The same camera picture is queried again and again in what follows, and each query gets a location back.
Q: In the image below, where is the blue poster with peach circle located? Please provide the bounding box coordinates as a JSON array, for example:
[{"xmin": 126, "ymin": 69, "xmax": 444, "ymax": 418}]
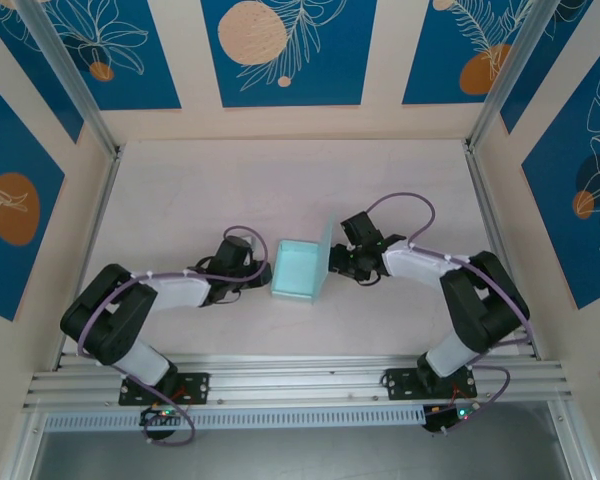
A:
[{"xmin": 200, "ymin": 0, "xmax": 379, "ymax": 109}]

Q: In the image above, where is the aluminium side rail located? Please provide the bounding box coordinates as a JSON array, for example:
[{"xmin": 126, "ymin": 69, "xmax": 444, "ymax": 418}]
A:
[
  {"xmin": 53, "ymin": 145, "xmax": 125, "ymax": 372},
  {"xmin": 461, "ymin": 139, "xmax": 540, "ymax": 359}
]

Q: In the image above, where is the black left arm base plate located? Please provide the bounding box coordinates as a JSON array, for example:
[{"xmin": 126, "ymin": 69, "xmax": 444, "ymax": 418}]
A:
[{"xmin": 118, "ymin": 371, "xmax": 212, "ymax": 407}]

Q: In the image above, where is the aluminium rail beam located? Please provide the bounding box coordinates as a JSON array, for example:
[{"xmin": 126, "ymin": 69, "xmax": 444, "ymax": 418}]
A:
[{"xmin": 21, "ymin": 351, "xmax": 575, "ymax": 414}]

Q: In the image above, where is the grey slotted cable duct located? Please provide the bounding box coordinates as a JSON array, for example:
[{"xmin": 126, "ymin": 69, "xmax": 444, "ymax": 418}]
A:
[{"xmin": 43, "ymin": 404, "xmax": 427, "ymax": 433}]

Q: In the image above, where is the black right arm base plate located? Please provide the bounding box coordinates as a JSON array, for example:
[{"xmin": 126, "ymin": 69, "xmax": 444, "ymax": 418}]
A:
[{"xmin": 383, "ymin": 366, "xmax": 479, "ymax": 402}]

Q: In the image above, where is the light blue paper box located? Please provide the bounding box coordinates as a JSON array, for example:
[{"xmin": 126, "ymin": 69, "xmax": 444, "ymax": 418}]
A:
[{"xmin": 269, "ymin": 211, "xmax": 338, "ymax": 306}]

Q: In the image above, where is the blue floral wall poster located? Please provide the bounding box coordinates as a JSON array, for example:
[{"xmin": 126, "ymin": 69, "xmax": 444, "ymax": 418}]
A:
[
  {"xmin": 401, "ymin": 0, "xmax": 537, "ymax": 107},
  {"xmin": 521, "ymin": 39, "xmax": 600, "ymax": 312},
  {"xmin": 0, "ymin": 69, "xmax": 67, "ymax": 323},
  {"xmin": 28, "ymin": 0, "xmax": 183, "ymax": 112}
]

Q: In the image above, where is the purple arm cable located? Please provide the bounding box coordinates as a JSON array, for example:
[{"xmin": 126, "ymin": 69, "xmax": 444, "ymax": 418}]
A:
[
  {"xmin": 366, "ymin": 192, "xmax": 534, "ymax": 437},
  {"xmin": 76, "ymin": 225, "xmax": 271, "ymax": 447}
]

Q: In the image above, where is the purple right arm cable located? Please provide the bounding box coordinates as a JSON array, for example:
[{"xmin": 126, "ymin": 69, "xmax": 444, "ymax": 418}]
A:
[{"xmin": 366, "ymin": 192, "xmax": 534, "ymax": 437}]

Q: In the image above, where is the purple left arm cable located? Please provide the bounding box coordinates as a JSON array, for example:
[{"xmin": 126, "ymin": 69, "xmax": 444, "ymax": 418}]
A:
[{"xmin": 76, "ymin": 225, "xmax": 271, "ymax": 447}]

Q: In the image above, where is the grey metal sheet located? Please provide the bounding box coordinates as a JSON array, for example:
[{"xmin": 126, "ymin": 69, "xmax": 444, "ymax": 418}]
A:
[{"xmin": 28, "ymin": 427, "xmax": 584, "ymax": 480}]

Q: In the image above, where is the aluminium frame post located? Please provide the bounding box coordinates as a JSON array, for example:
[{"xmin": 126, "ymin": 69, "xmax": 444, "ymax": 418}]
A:
[
  {"xmin": 15, "ymin": 0, "xmax": 125, "ymax": 157},
  {"xmin": 466, "ymin": 0, "xmax": 557, "ymax": 151}
]

